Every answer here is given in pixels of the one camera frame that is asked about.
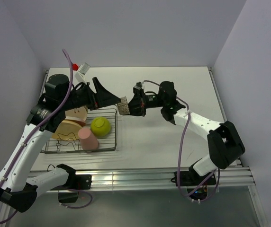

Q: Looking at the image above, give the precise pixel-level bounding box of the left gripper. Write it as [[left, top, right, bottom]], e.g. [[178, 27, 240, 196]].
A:
[[60, 77, 120, 111]]

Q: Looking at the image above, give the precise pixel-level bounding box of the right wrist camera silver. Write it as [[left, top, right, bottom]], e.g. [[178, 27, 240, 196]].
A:
[[135, 81, 145, 90]]

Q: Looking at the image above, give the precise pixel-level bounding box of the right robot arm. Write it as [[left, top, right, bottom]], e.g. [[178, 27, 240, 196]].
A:
[[126, 81, 245, 184]]

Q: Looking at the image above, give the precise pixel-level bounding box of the lime green bowl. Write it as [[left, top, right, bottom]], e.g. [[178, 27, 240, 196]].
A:
[[90, 117, 111, 137]]

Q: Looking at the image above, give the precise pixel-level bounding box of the small speckled ceramic cup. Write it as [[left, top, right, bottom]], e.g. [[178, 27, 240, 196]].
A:
[[117, 96, 130, 115]]

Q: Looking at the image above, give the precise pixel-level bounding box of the plain yellow bear plate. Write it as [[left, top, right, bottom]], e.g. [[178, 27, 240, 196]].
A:
[[52, 120, 82, 140]]

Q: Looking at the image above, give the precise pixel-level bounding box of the black wire dish rack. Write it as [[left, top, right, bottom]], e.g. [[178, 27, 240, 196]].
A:
[[41, 105, 117, 154]]

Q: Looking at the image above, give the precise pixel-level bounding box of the pink cream plate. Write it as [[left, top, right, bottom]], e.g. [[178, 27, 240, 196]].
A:
[[65, 117, 86, 127], [65, 106, 88, 121]]

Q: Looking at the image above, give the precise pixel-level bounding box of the pink plastic cup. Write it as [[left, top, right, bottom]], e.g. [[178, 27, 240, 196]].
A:
[[78, 128, 99, 150]]

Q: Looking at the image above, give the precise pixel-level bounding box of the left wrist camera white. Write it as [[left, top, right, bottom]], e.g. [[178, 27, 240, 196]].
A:
[[74, 63, 90, 83]]

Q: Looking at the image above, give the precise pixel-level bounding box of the aluminium table edge rail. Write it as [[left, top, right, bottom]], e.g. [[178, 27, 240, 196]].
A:
[[5, 165, 256, 193]]

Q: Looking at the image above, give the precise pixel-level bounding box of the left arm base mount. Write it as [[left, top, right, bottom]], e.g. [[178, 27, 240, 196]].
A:
[[56, 175, 93, 209]]

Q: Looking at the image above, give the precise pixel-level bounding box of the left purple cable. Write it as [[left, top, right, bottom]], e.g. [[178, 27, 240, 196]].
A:
[[0, 49, 74, 225]]

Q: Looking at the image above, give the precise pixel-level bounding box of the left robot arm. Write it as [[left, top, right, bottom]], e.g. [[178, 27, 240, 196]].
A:
[[0, 74, 121, 213]]

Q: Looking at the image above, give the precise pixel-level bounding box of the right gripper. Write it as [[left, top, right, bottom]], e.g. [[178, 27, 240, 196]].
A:
[[122, 87, 166, 117]]

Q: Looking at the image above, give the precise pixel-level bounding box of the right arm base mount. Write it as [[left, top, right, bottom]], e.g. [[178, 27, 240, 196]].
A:
[[180, 171, 219, 204]]

